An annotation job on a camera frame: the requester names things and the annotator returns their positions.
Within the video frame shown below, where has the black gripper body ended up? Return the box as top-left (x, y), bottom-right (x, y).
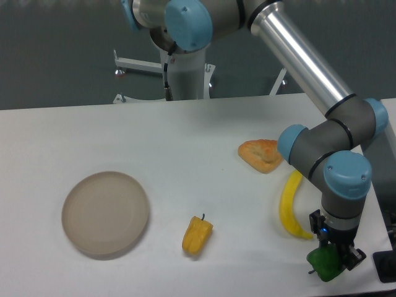
top-left (321, 212), bottom-right (361, 244)

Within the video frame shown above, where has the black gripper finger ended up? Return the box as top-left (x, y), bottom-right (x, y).
top-left (309, 210), bottom-right (329, 248)
top-left (336, 242), bottom-right (366, 270)

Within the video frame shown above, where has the green bell pepper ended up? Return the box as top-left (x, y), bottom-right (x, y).
top-left (306, 244), bottom-right (344, 282)

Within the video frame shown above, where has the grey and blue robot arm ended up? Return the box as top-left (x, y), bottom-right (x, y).
top-left (121, 1), bottom-right (388, 270)

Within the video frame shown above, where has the yellow bell pepper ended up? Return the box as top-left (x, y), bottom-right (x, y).
top-left (182, 213), bottom-right (213, 256)

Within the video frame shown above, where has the beige round plate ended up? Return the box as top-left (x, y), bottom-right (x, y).
top-left (61, 171), bottom-right (150, 260)

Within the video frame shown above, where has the yellow banana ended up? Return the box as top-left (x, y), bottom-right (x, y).
top-left (278, 170), bottom-right (313, 240)

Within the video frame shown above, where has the black box at table edge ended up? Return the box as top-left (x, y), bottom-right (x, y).
top-left (372, 250), bottom-right (395, 283)

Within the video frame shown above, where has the orange pastry bread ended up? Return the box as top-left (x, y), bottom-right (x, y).
top-left (238, 139), bottom-right (283, 174)

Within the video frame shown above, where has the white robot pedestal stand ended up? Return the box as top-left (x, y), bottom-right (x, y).
top-left (111, 29), bottom-right (288, 105)

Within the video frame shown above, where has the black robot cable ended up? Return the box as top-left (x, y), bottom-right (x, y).
top-left (163, 41), bottom-right (178, 101)

